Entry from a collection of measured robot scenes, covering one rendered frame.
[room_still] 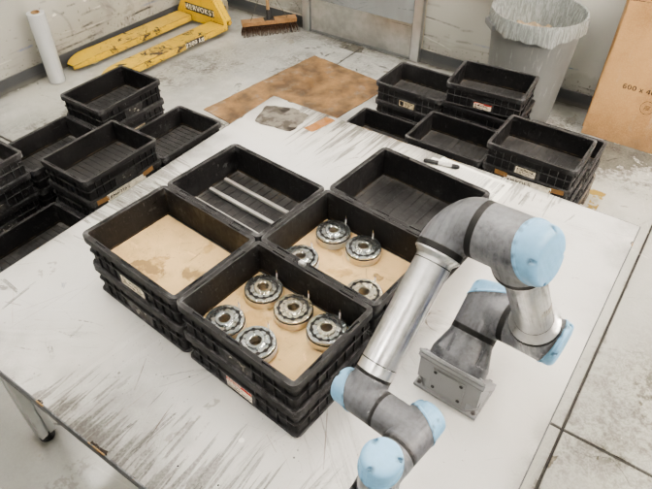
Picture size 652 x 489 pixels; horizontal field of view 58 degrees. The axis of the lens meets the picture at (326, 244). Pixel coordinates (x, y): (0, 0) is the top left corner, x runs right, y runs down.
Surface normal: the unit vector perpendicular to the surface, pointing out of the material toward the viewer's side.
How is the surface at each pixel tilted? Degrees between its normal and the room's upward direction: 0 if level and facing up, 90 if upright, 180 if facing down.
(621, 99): 75
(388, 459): 0
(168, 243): 0
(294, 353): 0
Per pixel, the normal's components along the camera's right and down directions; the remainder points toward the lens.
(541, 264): 0.67, 0.30
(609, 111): -0.53, 0.33
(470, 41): -0.57, 0.55
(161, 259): 0.00, -0.74
